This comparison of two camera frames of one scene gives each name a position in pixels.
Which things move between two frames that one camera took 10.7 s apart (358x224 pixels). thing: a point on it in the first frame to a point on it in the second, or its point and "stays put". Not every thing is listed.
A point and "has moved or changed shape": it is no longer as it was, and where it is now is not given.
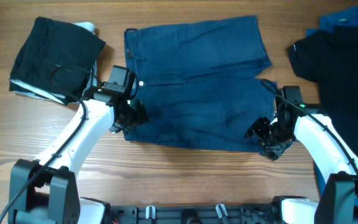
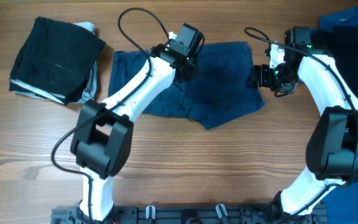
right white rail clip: (221, 210) stays put
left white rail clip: (150, 212) stays put
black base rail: (235, 214) stays put
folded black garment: (57, 59) stays put
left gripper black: (139, 116) to (193, 73)
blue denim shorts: (198, 83) has moved or changed shape
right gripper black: (272, 152) to (260, 78)
